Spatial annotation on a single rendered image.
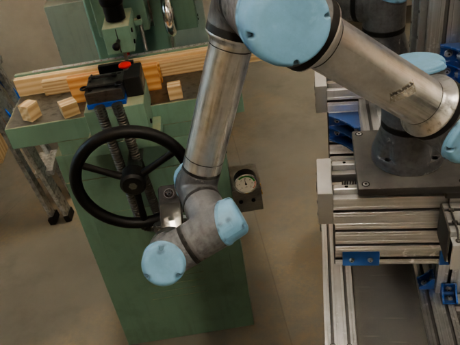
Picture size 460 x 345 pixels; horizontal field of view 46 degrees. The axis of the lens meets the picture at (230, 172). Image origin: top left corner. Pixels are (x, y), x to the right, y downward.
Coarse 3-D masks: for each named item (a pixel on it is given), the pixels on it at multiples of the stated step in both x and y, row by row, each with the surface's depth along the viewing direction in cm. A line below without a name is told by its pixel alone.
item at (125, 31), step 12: (132, 12) 145; (108, 24) 137; (120, 24) 136; (132, 24) 141; (108, 36) 136; (120, 36) 136; (132, 36) 138; (108, 48) 137; (120, 48) 138; (132, 48) 138
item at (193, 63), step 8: (184, 56) 147; (192, 56) 146; (200, 56) 145; (256, 56) 147; (160, 64) 145; (168, 64) 146; (176, 64) 146; (184, 64) 146; (192, 64) 146; (200, 64) 146; (88, 72) 147; (168, 72) 147; (176, 72) 147; (184, 72) 147; (48, 80) 146; (56, 80) 145; (64, 80) 145; (48, 88) 146; (56, 88) 147; (64, 88) 147
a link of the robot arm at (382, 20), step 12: (360, 0) 146; (372, 0) 143; (384, 0) 142; (396, 0) 142; (360, 12) 147; (372, 12) 145; (384, 12) 144; (396, 12) 144; (372, 24) 147; (384, 24) 146; (396, 24) 146
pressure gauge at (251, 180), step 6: (240, 174) 143; (246, 174) 142; (252, 174) 143; (234, 180) 144; (240, 180) 143; (246, 180) 143; (252, 180) 143; (234, 186) 144; (240, 186) 144; (246, 186) 144; (252, 186) 145; (240, 192) 145; (246, 192) 145
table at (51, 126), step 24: (192, 72) 147; (48, 96) 147; (168, 96) 138; (192, 96) 136; (240, 96) 136; (24, 120) 138; (48, 120) 136; (72, 120) 135; (168, 120) 138; (24, 144) 138; (120, 144) 130; (144, 144) 130
